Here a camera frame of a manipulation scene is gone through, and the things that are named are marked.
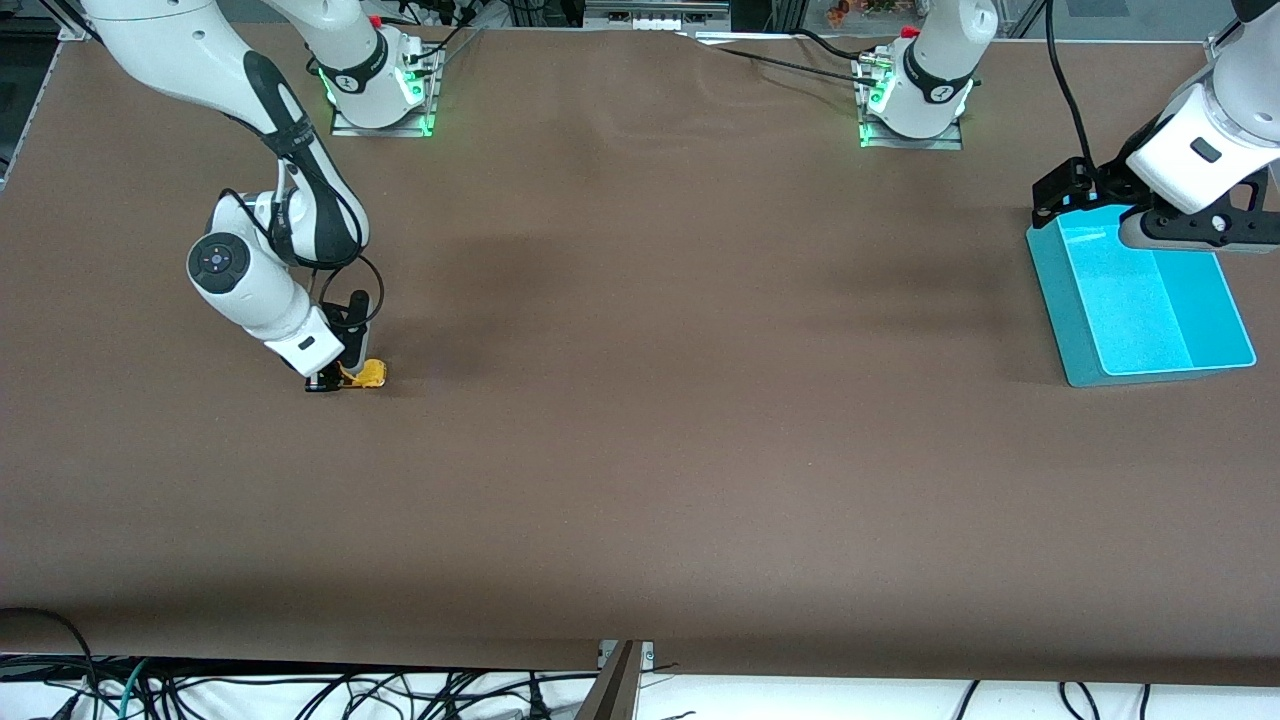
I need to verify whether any metal table edge bracket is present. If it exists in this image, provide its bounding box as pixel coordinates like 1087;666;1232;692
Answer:
597;640;657;673

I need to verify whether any thick black looped cable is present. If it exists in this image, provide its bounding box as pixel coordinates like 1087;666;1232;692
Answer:
0;606;98;693

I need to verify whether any teal floor cable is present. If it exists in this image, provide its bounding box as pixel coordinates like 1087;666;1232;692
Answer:
118;657;153;720

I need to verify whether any brown table cover mat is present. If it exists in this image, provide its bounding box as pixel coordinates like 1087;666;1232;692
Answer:
0;18;1280;691

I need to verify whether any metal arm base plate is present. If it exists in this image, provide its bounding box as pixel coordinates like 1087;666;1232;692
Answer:
858;118;966;152
330;100;439;139

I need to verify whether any black cable on table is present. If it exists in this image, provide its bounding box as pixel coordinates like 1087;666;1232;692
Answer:
700;38;883;89
793;28;869;63

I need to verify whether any dark diagonal bar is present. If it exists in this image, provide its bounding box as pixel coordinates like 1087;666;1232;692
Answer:
573;643;641;720

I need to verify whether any teal plastic bin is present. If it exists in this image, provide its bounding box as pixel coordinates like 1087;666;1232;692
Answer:
1026;205;1258;389

